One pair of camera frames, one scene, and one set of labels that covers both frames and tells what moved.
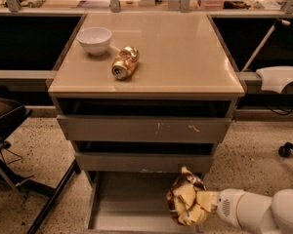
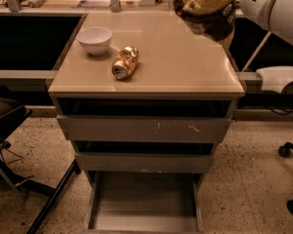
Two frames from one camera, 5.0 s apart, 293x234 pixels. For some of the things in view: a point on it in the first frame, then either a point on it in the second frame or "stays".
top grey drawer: (144, 128) stays
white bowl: (95, 40) stays
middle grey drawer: (104, 162) stays
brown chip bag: (186, 177) to (209, 9)
